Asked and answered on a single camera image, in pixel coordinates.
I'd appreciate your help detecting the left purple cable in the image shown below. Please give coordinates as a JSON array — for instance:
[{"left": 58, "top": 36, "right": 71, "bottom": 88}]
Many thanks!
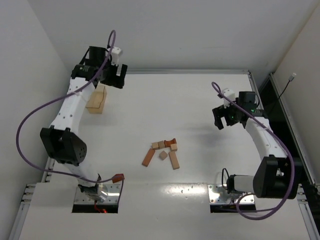
[{"left": 15, "top": 29, "right": 126, "bottom": 185}]

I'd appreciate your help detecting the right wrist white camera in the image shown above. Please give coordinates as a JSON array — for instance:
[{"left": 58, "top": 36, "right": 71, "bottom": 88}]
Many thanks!
[{"left": 218, "top": 88, "right": 236, "bottom": 109}]

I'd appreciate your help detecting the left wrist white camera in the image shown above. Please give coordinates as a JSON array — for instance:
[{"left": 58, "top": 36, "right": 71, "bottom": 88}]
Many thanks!
[{"left": 110, "top": 46, "right": 123, "bottom": 66}]

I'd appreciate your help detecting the wrist white camera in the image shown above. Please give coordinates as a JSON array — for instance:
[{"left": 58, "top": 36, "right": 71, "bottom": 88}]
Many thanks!
[
  {"left": 110, "top": 46, "right": 123, "bottom": 66},
  {"left": 218, "top": 88, "right": 236, "bottom": 109}
]

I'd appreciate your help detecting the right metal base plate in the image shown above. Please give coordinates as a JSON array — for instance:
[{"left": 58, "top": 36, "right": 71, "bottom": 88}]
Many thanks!
[{"left": 207, "top": 184, "right": 247, "bottom": 207}]

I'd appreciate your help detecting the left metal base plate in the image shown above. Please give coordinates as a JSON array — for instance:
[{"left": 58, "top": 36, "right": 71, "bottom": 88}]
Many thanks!
[{"left": 74, "top": 183, "right": 121, "bottom": 205}]

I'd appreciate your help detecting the dark red arch block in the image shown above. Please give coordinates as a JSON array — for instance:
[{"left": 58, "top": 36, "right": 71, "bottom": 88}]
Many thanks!
[{"left": 164, "top": 138, "right": 177, "bottom": 148}]

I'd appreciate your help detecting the red triangular roof block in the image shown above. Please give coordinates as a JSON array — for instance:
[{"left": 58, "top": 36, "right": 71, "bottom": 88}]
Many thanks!
[{"left": 111, "top": 173, "right": 125, "bottom": 184}]

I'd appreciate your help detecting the black wall cable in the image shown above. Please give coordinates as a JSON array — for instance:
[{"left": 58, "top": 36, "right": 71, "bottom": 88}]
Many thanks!
[{"left": 262, "top": 72, "right": 297, "bottom": 123}]

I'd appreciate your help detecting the light long plank block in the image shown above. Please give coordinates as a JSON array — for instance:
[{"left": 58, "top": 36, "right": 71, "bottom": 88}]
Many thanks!
[{"left": 168, "top": 151, "right": 180, "bottom": 170}]

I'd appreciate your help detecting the purple cable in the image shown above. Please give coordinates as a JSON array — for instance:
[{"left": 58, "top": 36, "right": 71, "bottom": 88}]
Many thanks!
[
  {"left": 15, "top": 29, "right": 126, "bottom": 185},
  {"left": 211, "top": 81, "right": 296, "bottom": 221}
]

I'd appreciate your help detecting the reddish long plank block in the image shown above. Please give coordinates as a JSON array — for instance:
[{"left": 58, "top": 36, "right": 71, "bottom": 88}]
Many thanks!
[{"left": 142, "top": 148, "right": 156, "bottom": 167}]

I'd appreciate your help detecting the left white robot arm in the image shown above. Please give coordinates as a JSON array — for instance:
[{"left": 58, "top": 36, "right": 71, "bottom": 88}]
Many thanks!
[{"left": 40, "top": 46, "right": 128, "bottom": 194}]

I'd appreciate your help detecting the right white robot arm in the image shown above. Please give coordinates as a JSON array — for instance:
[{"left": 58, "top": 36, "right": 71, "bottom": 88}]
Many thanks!
[{"left": 212, "top": 88, "right": 303, "bottom": 200}]

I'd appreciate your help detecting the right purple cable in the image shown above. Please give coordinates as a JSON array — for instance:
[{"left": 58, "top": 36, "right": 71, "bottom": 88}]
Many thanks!
[{"left": 211, "top": 81, "right": 296, "bottom": 221}]

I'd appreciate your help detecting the metal base plate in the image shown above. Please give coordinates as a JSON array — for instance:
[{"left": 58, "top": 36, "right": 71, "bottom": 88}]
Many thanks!
[
  {"left": 74, "top": 183, "right": 121, "bottom": 205},
  {"left": 207, "top": 184, "right": 247, "bottom": 207}
]

